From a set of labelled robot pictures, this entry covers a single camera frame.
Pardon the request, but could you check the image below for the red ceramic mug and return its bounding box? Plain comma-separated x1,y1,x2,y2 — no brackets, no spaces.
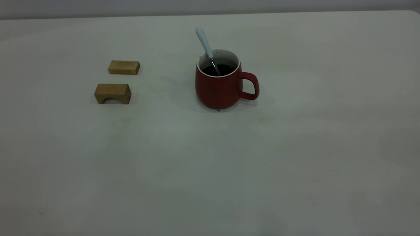
195,49,260,110

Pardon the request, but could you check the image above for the spoon with pale blue handle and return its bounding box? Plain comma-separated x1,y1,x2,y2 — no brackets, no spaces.
196,27,221,77

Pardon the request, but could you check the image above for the arched wooden block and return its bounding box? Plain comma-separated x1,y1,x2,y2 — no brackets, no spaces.
94,84,132,105

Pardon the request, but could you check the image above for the rectangular wooden block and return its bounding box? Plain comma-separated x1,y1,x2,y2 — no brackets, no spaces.
108,60,140,75

